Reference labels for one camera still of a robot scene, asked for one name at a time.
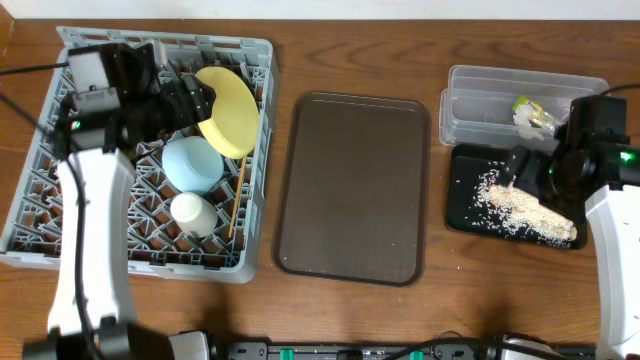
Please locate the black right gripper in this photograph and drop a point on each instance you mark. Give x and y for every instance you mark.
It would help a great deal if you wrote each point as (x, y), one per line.
(532, 162)

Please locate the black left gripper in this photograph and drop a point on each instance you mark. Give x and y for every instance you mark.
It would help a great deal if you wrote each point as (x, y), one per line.
(192, 111)

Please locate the yellow plate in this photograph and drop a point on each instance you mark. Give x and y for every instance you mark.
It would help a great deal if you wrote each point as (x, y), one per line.
(233, 126)

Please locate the green foil snack wrapper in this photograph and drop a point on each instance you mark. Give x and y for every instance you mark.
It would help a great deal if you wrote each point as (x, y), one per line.
(540, 118)

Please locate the white tissue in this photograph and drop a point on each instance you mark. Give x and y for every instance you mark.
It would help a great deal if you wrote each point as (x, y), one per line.
(521, 121)

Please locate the light blue bowl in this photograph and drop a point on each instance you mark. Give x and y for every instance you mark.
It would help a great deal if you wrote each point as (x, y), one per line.
(191, 164)

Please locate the wooden chopstick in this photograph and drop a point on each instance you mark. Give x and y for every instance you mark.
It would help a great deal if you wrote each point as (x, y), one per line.
(237, 196)

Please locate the white cup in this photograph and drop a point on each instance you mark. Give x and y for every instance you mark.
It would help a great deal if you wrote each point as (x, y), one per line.
(193, 214)

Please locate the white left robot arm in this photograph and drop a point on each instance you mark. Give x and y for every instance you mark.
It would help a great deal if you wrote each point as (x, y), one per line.
(93, 314)

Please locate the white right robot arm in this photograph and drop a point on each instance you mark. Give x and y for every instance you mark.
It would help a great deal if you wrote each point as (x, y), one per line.
(612, 213)

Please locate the black waste tray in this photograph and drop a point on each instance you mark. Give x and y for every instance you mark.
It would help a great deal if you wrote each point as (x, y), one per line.
(473, 170)

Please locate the grey dishwasher rack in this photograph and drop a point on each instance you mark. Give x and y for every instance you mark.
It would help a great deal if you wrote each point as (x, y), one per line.
(156, 246)

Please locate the rice and nuts pile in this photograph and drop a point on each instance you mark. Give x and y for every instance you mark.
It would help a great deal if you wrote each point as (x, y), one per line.
(530, 212)

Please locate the brown serving tray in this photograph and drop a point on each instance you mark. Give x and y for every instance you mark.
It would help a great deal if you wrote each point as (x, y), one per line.
(354, 195)

